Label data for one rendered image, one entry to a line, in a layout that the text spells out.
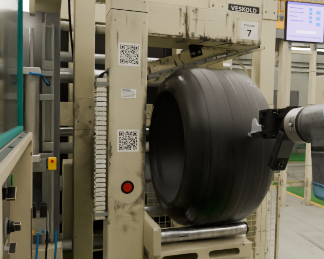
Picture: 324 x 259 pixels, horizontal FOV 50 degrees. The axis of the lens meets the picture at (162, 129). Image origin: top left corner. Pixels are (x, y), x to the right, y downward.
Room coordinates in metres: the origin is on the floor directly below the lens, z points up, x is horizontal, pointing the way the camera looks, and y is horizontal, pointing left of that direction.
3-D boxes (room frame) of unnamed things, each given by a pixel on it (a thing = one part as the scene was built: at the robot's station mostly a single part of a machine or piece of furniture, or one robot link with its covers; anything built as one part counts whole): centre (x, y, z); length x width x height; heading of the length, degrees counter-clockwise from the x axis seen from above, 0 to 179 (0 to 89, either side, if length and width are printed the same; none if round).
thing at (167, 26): (1.65, -0.13, 1.71); 0.61 x 0.25 x 0.15; 108
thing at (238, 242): (1.19, -0.15, 0.84); 0.36 x 0.09 x 0.06; 108
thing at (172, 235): (1.19, -0.15, 0.90); 0.35 x 0.05 x 0.05; 108
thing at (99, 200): (1.17, 0.21, 1.19); 0.05 x 0.04 x 0.48; 18
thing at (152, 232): (1.27, 0.07, 0.90); 0.40 x 0.03 x 0.10; 18
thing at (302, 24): (4.88, -1.96, 2.60); 0.60 x 0.05 x 0.55; 102
